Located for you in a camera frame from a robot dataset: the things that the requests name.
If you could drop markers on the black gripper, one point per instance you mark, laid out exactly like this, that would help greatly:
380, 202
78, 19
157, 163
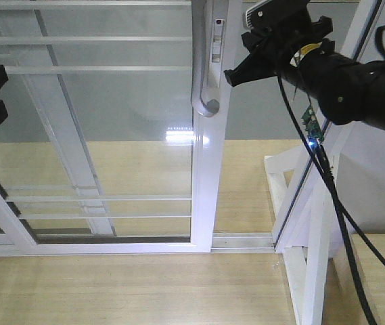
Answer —
277, 42

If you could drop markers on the grey metal door handle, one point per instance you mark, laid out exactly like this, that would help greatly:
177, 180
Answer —
199, 56

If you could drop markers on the white framed sliding glass door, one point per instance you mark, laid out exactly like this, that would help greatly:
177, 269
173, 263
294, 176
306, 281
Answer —
144, 96

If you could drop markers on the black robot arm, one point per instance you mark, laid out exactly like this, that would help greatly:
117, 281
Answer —
345, 89

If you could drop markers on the white fixed glass door panel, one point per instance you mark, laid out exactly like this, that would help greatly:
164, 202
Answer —
46, 38

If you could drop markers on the aluminium door floor track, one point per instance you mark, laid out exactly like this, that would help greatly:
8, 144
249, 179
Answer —
255, 242

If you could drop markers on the green circuit board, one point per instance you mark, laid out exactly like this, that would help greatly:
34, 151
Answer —
314, 133

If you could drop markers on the white diagonal support brace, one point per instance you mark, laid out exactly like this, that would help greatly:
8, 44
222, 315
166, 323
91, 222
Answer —
276, 168

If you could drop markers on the light wooden floor platform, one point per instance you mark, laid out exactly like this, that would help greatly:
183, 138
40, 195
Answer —
149, 289

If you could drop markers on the light wooden box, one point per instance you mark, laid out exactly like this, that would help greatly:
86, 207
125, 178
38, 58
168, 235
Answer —
341, 305

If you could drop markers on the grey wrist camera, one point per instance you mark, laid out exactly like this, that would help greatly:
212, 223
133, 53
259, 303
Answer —
262, 13

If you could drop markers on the white door frame post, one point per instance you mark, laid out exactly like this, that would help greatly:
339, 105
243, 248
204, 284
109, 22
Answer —
307, 238

